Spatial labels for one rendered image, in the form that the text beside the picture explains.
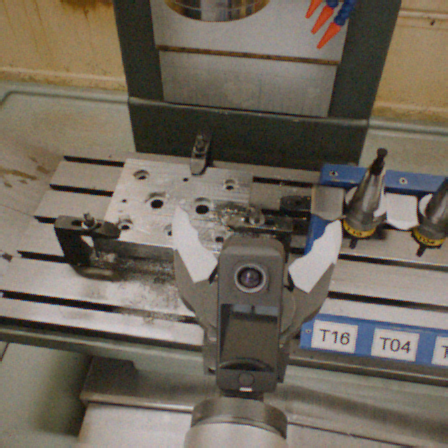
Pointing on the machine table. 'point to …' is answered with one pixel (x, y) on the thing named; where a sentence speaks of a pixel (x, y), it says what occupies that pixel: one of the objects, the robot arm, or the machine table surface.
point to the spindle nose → (216, 9)
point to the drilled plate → (139, 246)
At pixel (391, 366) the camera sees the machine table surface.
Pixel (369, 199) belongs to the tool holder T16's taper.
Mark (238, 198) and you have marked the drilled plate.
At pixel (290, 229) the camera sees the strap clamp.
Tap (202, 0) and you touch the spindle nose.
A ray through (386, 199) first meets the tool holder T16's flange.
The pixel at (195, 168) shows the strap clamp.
